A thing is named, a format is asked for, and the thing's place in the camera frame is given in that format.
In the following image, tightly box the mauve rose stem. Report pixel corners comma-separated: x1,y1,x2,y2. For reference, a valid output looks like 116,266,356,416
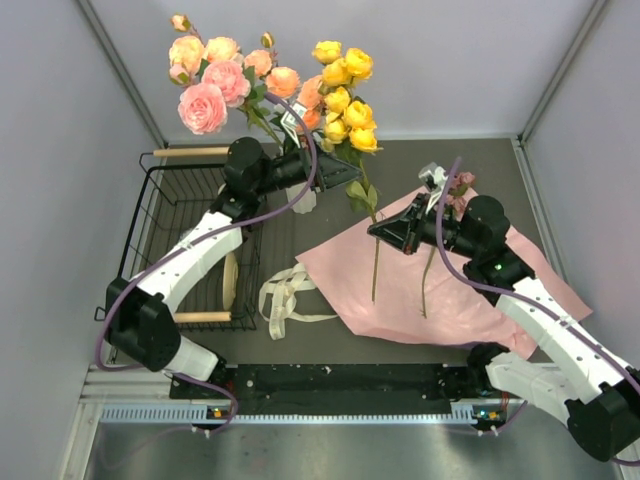
421,172,475,319

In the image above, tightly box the peach rose stem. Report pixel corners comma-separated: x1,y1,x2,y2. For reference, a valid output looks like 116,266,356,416
240,32,322,142
168,14,243,87

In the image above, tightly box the yellow rose stem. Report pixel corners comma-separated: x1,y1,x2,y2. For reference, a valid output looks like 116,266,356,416
310,39,385,304

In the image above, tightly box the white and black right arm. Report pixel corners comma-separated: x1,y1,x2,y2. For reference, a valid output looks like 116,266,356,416
367,194,639,467

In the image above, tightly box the black wire basket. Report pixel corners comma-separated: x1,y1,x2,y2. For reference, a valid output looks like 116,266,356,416
117,153,262,332

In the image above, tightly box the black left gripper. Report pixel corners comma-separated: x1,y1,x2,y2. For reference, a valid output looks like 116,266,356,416
252,131,363,197

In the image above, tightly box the pink rose stem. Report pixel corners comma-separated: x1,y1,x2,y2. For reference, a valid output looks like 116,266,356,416
177,60,283,147

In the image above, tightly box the grey slotted cable duct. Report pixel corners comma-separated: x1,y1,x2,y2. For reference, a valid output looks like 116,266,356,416
100,404,502,425

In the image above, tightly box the pink wrapping paper sheet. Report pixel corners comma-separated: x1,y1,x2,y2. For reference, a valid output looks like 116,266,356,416
295,179,595,359

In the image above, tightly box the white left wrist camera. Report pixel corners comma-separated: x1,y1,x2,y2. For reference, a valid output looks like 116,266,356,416
275,101,307,147

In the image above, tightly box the white ribbed ceramic vase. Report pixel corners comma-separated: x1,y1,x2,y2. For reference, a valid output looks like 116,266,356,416
280,142,319,215

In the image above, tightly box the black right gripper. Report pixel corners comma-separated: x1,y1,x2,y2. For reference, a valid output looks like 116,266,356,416
368,194,479,259

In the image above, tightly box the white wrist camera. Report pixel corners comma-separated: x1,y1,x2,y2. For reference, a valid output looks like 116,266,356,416
418,163,448,212
275,101,307,147

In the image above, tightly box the cream printed ribbon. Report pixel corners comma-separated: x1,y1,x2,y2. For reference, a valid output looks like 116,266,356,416
258,263,337,341

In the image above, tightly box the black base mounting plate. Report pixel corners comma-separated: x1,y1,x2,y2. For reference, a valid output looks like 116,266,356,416
169,363,506,402

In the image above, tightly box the cream ceramic plate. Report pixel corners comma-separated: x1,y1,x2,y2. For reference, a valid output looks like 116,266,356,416
222,252,239,311

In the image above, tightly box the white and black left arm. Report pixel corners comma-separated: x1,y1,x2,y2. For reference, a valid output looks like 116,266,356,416
103,137,362,397

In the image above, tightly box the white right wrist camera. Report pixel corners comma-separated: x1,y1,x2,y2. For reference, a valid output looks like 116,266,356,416
418,163,448,212

